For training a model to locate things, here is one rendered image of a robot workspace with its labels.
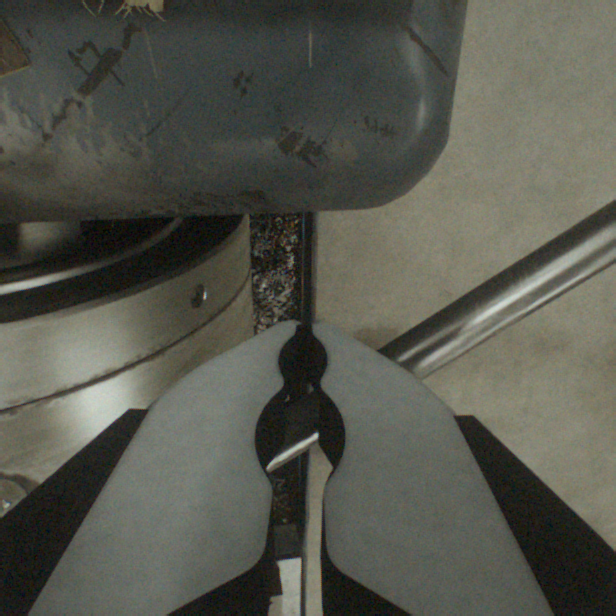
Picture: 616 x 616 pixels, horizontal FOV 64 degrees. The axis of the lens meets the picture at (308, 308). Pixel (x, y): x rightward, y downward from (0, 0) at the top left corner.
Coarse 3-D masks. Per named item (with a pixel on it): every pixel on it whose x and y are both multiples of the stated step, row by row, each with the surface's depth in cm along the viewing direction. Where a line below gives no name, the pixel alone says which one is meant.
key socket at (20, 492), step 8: (0, 480) 20; (8, 480) 20; (0, 488) 20; (8, 488) 20; (16, 488) 20; (24, 488) 20; (0, 496) 20; (8, 496) 20; (16, 496) 20; (24, 496) 20
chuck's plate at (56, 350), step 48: (144, 240) 25; (192, 240) 27; (240, 240) 27; (0, 288) 20; (48, 288) 21; (96, 288) 22; (144, 288) 21; (192, 288) 23; (0, 336) 17; (48, 336) 18; (96, 336) 20; (144, 336) 21; (0, 384) 18; (48, 384) 19
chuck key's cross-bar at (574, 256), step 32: (576, 224) 11; (608, 224) 10; (544, 256) 11; (576, 256) 11; (608, 256) 10; (480, 288) 11; (512, 288) 11; (544, 288) 11; (448, 320) 11; (480, 320) 11; (512, 320) 11; (384, 352) 12; (416, 352) 11; (448, 352) 11; (288, 416) 12; (288, 448) 12
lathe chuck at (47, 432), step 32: (224, 320) 26; (160, 352) 22; (192, 352) 24; (96, 384) 20; (128, 384) 21; (160, 384) 23; (0, 416) 19; (32, 416) 19; (64, 416) 20; (96, 416) 21; (0, 448) 19; (32, 448) 20; (64, 448) 21; (32, 480) 20
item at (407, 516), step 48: (336, 336) 11; (336, 384) 10; (384, 384) 10; (336, 432) 9; (384, 432) 8; (432, 432) 8; (336, 480) 8; (384, 480) 8; (432, 480) 8; (480, 480) 8; (336, 528) 7; (384, 528) 7; (432, 528) 7; (480, 528) 7; (336, 576) 6; (384, 576) 6; (432, 576) 6; (480, 576) 6; (528, 576) 6
